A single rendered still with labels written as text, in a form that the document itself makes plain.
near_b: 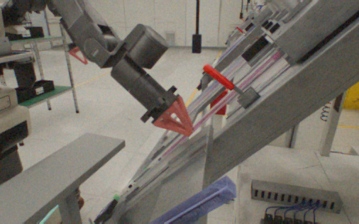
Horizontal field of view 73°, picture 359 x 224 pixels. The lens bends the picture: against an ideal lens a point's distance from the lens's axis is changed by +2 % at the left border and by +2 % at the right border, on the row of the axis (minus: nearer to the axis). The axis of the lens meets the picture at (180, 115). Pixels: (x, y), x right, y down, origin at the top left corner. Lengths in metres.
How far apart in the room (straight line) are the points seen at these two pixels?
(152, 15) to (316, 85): 9.47
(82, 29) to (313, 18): 0.39
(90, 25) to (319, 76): 0.40
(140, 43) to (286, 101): 0.27
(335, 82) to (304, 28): 0.09
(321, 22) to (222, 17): 8.81
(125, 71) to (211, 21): 8.79
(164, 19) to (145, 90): 9.16
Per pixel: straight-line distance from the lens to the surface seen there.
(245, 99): 0.40
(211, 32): 9.25
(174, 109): 0.47
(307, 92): 0.38
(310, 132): 2.06
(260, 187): 0.86
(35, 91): 3.06
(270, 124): 0.39
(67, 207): 1.21
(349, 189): 1.06
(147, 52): 0.46
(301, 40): 0.40
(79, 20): 0.53
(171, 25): 9.54
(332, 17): 0.41
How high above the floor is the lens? 1.18
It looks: 23 degrees down
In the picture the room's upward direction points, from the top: straight up
